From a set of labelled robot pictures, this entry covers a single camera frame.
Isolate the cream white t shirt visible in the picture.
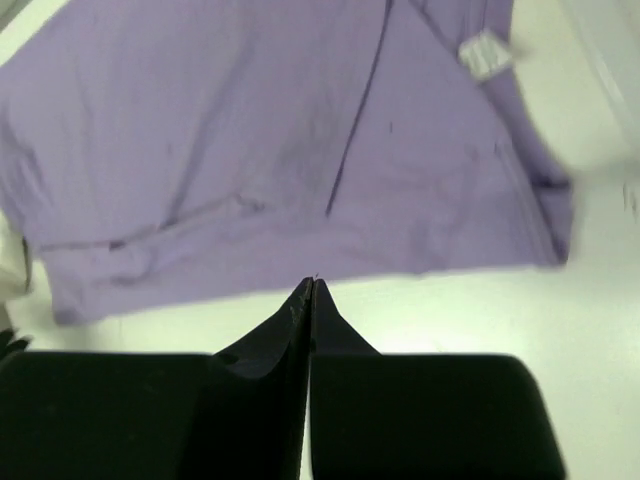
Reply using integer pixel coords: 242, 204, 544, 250
0, 213, 33, 305

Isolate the lavender t shirt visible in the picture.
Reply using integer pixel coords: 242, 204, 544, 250
1, 1, 572, 324

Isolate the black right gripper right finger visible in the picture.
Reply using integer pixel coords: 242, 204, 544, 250
309, 280, 566, 479

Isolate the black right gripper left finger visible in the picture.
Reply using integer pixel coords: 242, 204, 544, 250
1, 279, 313, 479

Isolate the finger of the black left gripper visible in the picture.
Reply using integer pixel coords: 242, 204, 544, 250
0, 328, 31, 360

